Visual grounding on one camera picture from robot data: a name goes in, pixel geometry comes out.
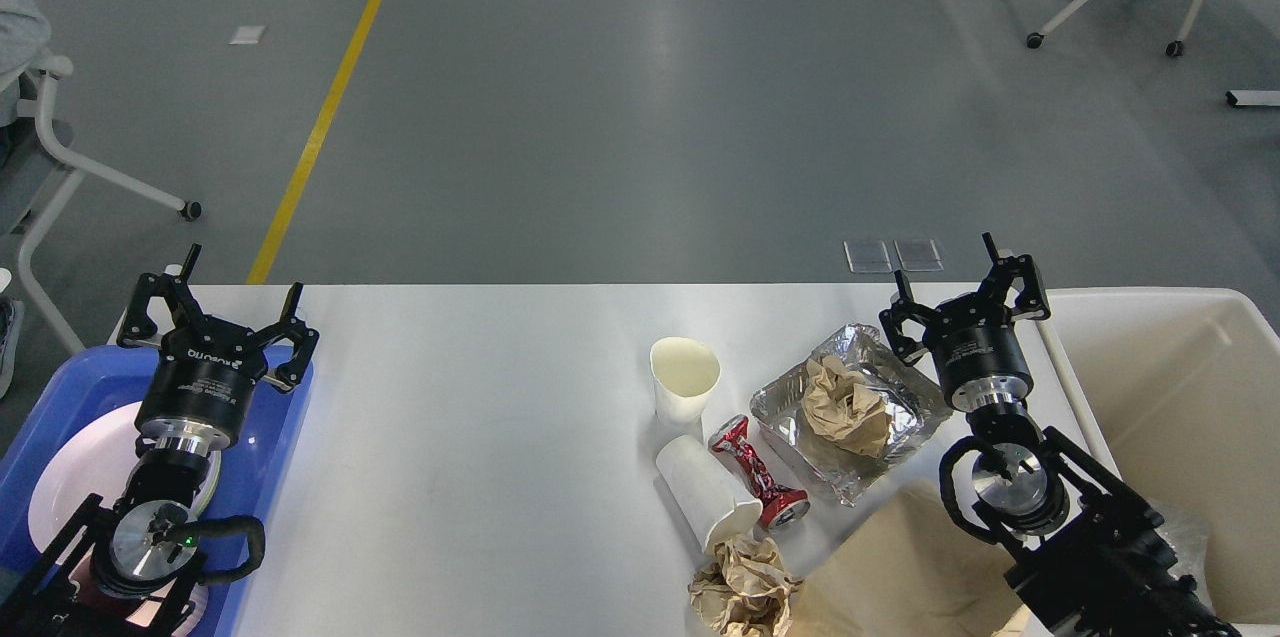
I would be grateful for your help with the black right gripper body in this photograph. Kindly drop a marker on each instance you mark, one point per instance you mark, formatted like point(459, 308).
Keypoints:
point(976, 354)

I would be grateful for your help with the lying white paper cup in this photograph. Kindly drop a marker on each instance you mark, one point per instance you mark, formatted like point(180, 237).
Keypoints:
point(716, 504)

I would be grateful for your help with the clear floor plate left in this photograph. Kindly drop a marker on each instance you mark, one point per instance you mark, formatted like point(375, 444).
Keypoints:
point(868, 256)

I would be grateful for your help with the brown paper sheet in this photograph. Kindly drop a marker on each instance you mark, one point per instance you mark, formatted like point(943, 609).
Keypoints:
point(909, 571)

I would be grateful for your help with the clear floor plate right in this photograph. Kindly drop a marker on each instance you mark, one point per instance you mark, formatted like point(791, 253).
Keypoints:
point(919, 255)

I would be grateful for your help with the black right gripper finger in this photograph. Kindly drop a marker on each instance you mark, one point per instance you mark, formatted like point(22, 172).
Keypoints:
point(1012, 290)
point(903, 309)

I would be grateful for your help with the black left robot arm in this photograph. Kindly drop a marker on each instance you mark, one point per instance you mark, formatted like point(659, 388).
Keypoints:
point(130, 569)

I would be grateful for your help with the crumpled brown paper ball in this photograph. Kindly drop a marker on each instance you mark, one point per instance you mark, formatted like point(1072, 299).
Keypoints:
point(746, 589)

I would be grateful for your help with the crushed red soda can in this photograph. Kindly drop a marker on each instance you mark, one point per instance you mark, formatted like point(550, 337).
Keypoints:
point(781, 505)

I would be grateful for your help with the pink plate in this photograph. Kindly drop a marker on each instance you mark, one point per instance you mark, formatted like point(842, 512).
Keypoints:
point(98, 460)

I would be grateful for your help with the clear floor plate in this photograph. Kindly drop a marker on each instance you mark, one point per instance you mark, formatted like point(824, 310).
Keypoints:
point(919, 255)
point(868, 256)

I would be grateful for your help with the light green plate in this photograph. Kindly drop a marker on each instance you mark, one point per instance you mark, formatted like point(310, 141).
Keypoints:
point(214, 482)

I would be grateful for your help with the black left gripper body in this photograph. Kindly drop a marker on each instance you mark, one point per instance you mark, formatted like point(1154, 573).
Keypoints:
point(201, 391)

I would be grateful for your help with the blue plastic tray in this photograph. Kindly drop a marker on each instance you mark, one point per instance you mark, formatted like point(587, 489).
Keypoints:
point(103, 378)

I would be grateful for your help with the upright white paper cup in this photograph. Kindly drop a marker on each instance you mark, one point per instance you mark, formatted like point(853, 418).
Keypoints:
point(684, 372)

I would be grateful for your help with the pink ribbed mug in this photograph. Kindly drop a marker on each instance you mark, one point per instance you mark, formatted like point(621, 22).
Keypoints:
point(140, 612)

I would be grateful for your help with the white bar base right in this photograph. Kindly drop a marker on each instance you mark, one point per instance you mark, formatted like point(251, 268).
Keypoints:
point(1238, 98)

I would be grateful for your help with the beige plastic bin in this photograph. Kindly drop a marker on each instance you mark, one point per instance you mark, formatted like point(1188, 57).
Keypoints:
point(1183, 390)

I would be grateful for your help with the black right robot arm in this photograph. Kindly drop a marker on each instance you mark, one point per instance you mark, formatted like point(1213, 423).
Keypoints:
point(1087, 557)

